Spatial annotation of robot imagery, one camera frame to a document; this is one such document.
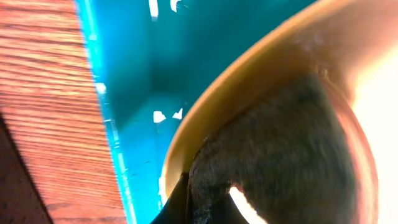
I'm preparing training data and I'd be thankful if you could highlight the green scouring sponge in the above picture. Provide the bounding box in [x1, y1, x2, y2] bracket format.
[189, 74, 379, 224]

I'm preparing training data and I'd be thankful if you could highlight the yellow plate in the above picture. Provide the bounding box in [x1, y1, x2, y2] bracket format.
[160, 0, 397, 223]

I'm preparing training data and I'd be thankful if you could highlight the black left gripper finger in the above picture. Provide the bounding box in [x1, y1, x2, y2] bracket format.
[150, 173, 189, 224]

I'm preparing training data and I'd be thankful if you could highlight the blue plastic tray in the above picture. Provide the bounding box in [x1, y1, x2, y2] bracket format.
[76, 0, 313, 224]

